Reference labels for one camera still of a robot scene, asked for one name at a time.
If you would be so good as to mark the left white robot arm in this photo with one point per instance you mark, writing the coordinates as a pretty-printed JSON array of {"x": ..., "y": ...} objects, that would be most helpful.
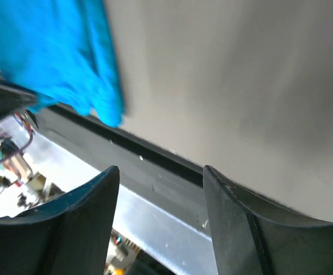
[{"x": 14, "y": 98}]

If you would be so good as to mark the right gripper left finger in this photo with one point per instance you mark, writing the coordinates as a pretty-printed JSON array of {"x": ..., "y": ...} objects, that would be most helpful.
[{"x": 68, "y": 235}]

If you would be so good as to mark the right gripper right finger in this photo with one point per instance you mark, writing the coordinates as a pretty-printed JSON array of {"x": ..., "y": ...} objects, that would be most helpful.
[{"x": 252, "y": 234}]

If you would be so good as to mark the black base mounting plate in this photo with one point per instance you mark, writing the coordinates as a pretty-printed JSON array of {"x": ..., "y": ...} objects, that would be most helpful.
[{"x": 161, "y": 177}]

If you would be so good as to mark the blue t shirt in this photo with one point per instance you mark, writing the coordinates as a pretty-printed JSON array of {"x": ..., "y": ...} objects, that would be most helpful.
[{"x": 63, "y": 51}]

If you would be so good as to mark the aluminium rail frame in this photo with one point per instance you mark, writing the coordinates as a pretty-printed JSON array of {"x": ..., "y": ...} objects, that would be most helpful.
[{"x": 174, "y": 243}]

